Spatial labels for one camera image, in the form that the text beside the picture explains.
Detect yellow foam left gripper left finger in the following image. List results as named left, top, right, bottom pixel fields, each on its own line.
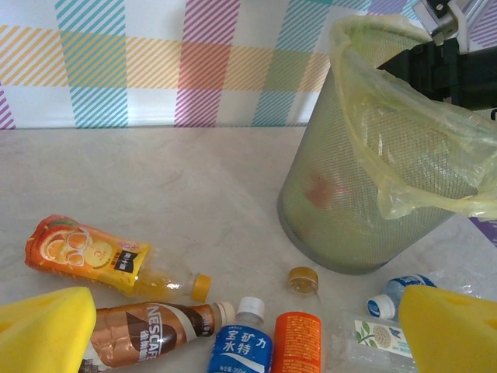
left=0, top=286, right=97, bottom=373

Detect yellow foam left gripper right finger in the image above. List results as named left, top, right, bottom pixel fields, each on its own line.
left=398, top=286, right=497, bottom=373

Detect small blue label water bottle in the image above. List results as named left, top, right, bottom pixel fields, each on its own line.
left=367, top=271, right=482, bottom=320

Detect clear bottle green flower label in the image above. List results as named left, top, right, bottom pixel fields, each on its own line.
left=324, top=310, right=419, bottom=373

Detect orange juice bottle yellow cap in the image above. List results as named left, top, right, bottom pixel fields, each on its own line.
left=23, top=214, right=213, bottom=304

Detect brown Nescafe coffee bottle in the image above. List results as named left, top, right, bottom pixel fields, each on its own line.
left=83, top=301, right=236, bottom=373

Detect orange label bottle amber cap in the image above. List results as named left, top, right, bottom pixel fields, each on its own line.
left=270, top=266, right=323, bottom=373

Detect blue label bottle white cap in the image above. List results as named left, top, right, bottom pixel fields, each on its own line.
left=207, top=296, right=275, bottom=373

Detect bin with yellow plastic liner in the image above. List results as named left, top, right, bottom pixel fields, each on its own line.
left=329, top=13, right=497, bottom=221

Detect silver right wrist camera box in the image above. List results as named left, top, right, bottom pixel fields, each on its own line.
left=412, top=0, right=461, bottom=46

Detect aluminium frame post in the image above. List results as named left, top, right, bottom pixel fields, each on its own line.
left=452, top=0, right=497, bottom=51

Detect grey wire mesh bin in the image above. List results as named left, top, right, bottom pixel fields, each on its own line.
left=277, top=17, right=497, bottom=276

